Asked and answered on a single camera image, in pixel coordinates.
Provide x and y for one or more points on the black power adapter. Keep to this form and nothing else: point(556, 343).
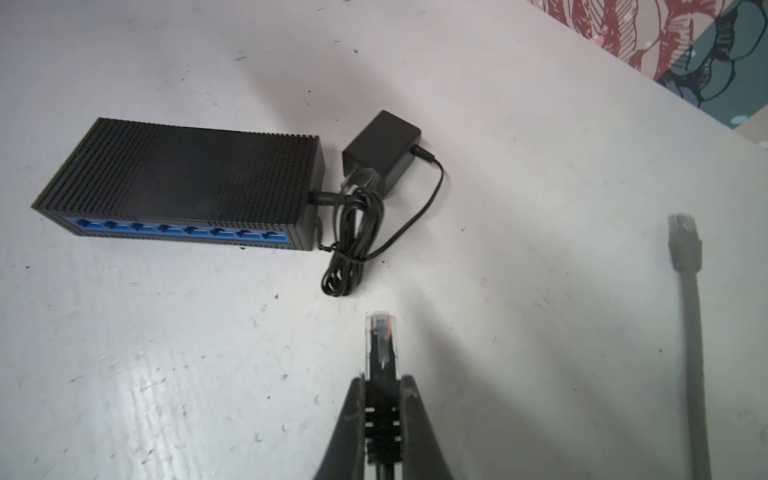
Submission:
point(372, 164)

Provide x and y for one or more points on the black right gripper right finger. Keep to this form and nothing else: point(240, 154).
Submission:
point(421, 454)

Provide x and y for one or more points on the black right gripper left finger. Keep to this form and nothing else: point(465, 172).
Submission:
point(345, 455)

